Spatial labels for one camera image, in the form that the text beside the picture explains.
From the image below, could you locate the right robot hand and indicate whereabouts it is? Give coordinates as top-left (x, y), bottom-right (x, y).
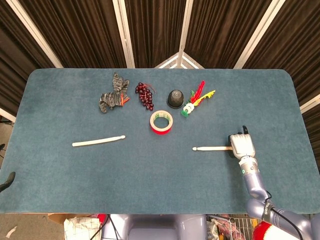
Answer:
top-left (227, 125), bottom-right (257, 160)

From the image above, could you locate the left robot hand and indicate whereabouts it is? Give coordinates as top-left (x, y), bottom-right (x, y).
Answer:
top-left (0, 171), bottom-right (16, 193)

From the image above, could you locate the pale wooden drumstick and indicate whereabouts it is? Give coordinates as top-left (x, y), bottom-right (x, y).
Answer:
top-left (71, 135), bottom-right (126, 148)
top-left (192, 146), bottom-right (232, 152)

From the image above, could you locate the white paper scrap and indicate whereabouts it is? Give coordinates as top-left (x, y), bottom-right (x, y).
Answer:
top-left (5, 225), bottom-right (18, 238)

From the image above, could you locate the brown cardboard box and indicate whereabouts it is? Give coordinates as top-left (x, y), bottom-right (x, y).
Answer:
top-left (48, 213), bottom-right (81, 226)

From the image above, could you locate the colourful feather shuttlecock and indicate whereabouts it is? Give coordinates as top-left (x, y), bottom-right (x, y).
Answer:
top-left (180, 80), bottom-right (216, 118)

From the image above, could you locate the black faceted dice cup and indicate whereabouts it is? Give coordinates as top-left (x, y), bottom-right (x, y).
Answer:
top-left (166, 89), bottom-right (185, 109)

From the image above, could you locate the red tape roll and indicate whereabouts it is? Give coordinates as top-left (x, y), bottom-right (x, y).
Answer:
top-left (149, 109), bottom-right (174, 136)

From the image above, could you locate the white checked cloth bag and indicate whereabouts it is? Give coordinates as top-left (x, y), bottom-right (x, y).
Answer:
top-left (63, 216), bottom-right (102, 240)

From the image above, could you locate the blue carpet table cover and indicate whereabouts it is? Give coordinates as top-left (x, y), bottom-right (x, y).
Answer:
top-left (0, 67), bottom-right (320, 215)

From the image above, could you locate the dark red grape bunch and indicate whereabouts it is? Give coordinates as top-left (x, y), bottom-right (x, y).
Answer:
top-left (135, 82), bottom-right (157, 112)

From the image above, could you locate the white triangular screen base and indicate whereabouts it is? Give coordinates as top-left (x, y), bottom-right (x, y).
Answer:
top-left (154, 51), bottom-right (204, 70)

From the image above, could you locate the brown pleated curtain panel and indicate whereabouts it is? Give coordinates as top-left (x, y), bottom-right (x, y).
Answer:
top-left (0, 0), bottom-right (58, 123)
top-left (18, 0), bottom-right (127, 69)
top-left (124, 0), bottom-right (187, 69)
top-left (243, 0), bottom-right (320, 141)
top-left (184, 0), bottom-right (273, 70)

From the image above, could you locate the grey robot torso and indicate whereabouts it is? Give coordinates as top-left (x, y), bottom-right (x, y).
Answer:
top-left (101, 213), bottom-right (208, 240)

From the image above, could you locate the white screen frame post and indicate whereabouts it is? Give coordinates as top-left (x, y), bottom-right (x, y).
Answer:
top-left (299, 93), bottom-right (320, 115)
top-left (6, 0), bottom-right (64, 69)
top-left (233, 0), bottom-right (287, 70)
top-left (111, 0), bottom-right (136, 69)
top-left (0, 107), bottom-right (16, 123)
top-left (178, 0), bottom-right (195, 55)

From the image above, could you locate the metal wire basket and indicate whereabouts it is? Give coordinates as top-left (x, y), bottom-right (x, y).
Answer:
top-left (207, 214), bottom-right (256, 240)

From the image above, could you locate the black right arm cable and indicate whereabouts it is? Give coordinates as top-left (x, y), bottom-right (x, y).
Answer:
top-left (265, 190), bottom-right (307, 240)

